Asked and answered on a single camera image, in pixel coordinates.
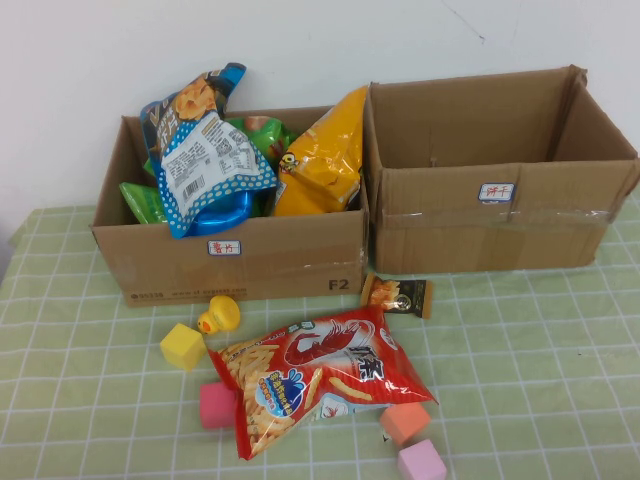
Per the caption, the white label with red writing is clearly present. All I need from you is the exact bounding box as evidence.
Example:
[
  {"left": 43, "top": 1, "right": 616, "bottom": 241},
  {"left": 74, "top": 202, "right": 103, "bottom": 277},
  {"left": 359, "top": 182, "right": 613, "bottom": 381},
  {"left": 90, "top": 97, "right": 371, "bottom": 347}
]
[
  {"left": 207, "top": 239, "right": 242, "bottom": 257},
  {"left": 478, "top": 182, "right": 516, "bottom": 204}
]

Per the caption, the cardboard box with F2 print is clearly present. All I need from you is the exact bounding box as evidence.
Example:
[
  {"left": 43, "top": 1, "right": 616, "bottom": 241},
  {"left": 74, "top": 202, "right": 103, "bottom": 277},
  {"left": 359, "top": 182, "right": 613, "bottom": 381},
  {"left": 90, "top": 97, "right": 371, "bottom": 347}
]
[{"left": 89, "top": 104, "right": 371, "bottom": 307}]

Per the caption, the light pink foam cube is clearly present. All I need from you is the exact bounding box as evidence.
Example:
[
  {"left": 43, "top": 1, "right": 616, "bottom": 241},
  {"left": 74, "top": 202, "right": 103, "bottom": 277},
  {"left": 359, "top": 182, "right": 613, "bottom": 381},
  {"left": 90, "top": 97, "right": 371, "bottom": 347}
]
[{"left": 397, "top": 438, "right": 448, "bottom": 480}]

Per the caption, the green chip bag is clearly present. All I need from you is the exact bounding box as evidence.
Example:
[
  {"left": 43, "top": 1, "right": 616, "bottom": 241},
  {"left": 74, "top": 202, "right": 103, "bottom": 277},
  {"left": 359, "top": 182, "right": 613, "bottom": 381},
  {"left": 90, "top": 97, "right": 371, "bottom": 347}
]
[
  {"left": 118, "top": 182, "right": 169, "bottom": 225},
  {"left": 227, "top": 114, "right": 299, "bottom": 166}
]

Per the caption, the magenta foam cube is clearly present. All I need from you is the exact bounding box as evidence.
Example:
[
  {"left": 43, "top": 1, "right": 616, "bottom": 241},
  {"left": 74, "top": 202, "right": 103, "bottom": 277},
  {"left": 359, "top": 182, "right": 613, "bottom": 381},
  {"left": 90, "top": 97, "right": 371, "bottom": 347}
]
[{"left": 199, "top": 382, "right": 239, "bottom": 430}]

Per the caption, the blue polka dot chip bag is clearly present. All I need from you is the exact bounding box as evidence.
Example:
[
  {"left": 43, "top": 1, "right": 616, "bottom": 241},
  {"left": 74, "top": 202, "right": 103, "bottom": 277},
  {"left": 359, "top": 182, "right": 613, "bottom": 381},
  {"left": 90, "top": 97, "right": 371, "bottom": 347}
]
[{"left": 139, "top": 62, "right": 280, "bottom": 240}]

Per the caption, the small brown snack packet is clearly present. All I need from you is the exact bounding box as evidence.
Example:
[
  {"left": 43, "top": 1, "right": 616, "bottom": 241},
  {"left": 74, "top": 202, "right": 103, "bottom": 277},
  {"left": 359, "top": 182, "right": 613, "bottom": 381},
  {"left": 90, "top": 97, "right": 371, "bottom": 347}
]
[{"left": 360, "top": 272, "right": 435, "bottom": 320}]

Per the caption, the red shrimp stick bag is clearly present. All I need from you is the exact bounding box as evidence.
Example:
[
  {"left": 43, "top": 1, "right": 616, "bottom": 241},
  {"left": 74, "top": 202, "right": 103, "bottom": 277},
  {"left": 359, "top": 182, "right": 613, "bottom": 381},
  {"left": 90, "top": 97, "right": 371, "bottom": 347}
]
[{"left": 207, "top": 305, "right": 440, "bottom": 460}]

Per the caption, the yellow chip bag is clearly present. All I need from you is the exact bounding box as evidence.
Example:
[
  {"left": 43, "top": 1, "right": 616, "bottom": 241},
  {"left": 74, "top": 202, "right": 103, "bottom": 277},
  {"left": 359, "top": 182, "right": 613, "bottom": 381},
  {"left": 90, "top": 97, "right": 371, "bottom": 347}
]
[{"left": 272, "top": 85, "right": 370, "bottom": 217}]

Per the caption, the yellow rubber duck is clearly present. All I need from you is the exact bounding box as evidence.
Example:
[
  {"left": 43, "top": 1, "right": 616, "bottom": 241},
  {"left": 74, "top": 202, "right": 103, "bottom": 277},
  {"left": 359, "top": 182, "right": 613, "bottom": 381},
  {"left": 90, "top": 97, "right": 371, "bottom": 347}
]
[{"left": 196, "top": 294, "right": 242, "bottom": 335}]

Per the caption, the yellow foam cube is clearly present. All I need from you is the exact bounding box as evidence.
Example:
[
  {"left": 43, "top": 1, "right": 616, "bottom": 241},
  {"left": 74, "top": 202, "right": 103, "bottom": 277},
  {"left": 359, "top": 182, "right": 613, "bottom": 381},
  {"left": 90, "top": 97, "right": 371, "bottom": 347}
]
[{"left": 159, "top": 322, "right": 208, "bottom": 372}]

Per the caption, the cardboard box without print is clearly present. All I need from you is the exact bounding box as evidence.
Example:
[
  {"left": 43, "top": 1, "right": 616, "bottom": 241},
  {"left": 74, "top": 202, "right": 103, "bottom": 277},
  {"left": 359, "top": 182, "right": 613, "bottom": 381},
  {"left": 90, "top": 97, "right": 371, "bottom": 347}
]
[{"left": 363, "top": 63, "right": 640, "bottom": 275}]

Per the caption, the orange foam cube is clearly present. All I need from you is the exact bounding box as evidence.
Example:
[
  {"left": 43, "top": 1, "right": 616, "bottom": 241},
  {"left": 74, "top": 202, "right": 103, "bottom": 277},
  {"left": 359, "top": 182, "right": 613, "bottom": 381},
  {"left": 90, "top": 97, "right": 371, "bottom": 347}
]
[{"left": 378, "top": 402, "right": 432, "bottom": 446}]

